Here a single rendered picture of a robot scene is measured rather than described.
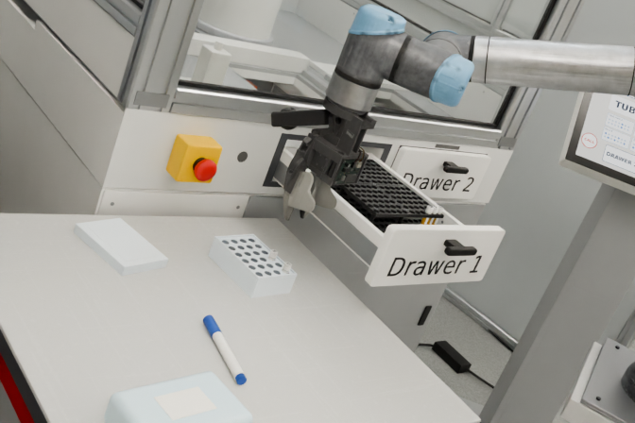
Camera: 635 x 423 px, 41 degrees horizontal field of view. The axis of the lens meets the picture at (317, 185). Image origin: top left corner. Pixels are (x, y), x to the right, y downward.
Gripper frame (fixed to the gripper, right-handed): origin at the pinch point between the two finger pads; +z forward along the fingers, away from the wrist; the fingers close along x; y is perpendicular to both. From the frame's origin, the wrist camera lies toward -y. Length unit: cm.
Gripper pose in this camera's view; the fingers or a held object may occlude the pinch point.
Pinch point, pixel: (294, 209)
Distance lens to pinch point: 139.5
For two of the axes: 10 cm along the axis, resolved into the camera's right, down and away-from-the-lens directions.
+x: 6.3, -0.6, 7.7
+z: -3.5, 8.7, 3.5
